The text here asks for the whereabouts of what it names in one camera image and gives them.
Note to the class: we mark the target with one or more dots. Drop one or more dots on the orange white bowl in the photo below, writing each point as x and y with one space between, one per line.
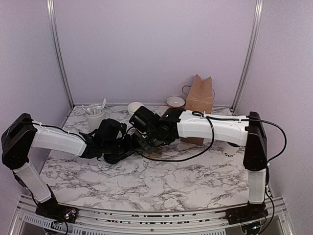
175 102

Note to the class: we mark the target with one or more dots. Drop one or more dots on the brown cardboard cup carrier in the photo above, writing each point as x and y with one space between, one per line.
154 155

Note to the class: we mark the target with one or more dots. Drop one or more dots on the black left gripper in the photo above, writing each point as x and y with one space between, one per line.
130 147

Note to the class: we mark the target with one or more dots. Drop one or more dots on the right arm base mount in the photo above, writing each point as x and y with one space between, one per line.
246 213

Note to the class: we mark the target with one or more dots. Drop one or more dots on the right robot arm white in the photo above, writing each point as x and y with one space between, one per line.
246 131

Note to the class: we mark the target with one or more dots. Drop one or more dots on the white paper coffee cup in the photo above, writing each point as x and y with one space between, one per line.
230 149

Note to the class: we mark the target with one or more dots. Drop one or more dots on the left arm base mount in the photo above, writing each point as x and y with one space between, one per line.
56 213

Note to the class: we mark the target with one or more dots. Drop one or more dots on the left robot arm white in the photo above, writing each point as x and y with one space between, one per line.
25 137

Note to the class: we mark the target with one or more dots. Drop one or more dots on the white wrapped stir stick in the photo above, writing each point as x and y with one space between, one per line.
103 103

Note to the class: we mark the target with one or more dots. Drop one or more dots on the white ribbed canister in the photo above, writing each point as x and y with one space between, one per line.
94 114

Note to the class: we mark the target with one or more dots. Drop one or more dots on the aluminium frame post right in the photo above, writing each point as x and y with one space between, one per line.
256 24

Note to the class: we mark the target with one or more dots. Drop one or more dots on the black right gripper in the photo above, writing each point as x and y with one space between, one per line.
147 148

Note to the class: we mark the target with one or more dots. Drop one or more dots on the brown paper bag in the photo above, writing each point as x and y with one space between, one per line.
200 95

